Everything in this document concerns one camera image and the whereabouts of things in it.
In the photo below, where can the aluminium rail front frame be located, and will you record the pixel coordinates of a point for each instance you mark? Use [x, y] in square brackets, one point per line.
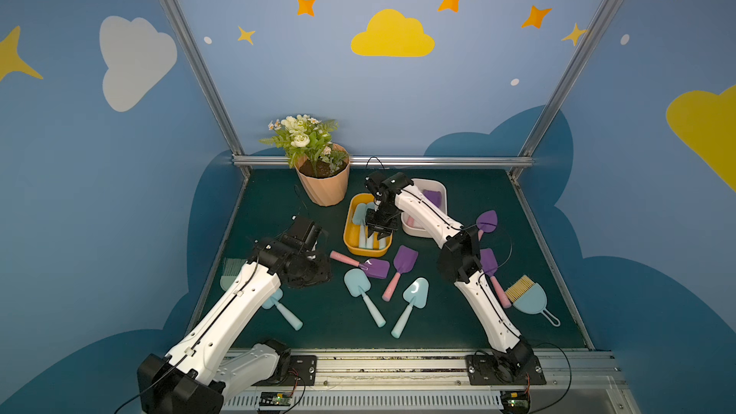
[436, 381]

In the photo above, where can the rear aluminium crossbar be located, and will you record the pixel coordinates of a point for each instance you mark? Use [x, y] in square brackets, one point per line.
[414, 162]

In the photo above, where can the white plastic storage box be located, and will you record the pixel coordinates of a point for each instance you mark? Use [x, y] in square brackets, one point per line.
[417, 230]

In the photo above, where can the left circuit board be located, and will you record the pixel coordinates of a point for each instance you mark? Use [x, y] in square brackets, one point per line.
[274, 400]

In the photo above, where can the blue hand brush tan bristles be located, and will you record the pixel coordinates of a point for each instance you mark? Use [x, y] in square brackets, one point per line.
[529, 297]

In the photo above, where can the right circuit board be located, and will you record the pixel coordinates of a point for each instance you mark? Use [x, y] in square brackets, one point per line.
[515, 402]

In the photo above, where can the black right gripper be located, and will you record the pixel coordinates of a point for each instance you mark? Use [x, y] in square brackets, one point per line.
[379, 226]

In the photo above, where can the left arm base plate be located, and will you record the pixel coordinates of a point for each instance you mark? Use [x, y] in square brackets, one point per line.
[302, 369]

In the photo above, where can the left aluminium frame post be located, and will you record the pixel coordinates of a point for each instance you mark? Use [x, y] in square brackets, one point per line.
[188, 44]

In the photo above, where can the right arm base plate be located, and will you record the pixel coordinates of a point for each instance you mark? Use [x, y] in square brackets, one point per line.
[483, 369]

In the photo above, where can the light blue pointed shovel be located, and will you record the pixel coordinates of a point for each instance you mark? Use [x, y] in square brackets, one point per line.
[415, 296]
[359, 220]

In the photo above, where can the right aluminium frame post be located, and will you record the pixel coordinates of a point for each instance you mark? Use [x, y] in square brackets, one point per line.
[597, 27]

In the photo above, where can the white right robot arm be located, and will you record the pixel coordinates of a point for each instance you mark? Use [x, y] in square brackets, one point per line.
[459, 262]

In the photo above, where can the purple square shovel lying sideways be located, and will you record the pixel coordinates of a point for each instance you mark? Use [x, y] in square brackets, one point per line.
[373, 268]

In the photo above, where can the aluminium frame post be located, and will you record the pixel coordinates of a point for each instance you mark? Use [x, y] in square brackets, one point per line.
[597, 27]
[188, 44]

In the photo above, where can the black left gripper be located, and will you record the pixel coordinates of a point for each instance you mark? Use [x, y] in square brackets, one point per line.
[310, 270]

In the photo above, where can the circuit board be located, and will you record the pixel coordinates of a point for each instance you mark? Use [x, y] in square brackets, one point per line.
[515, 402]
[274, 400]

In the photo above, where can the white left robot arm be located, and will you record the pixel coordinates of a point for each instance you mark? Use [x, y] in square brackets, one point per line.
[195, 376]

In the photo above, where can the purple square shovel pink handle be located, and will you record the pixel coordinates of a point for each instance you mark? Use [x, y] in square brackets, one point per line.
[403, 262]

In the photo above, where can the potted white flower plant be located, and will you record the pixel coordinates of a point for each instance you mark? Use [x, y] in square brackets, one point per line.
[322, 165]

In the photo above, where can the yellow plastic storage box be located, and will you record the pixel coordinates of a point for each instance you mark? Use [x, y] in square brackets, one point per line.
[354, 235]

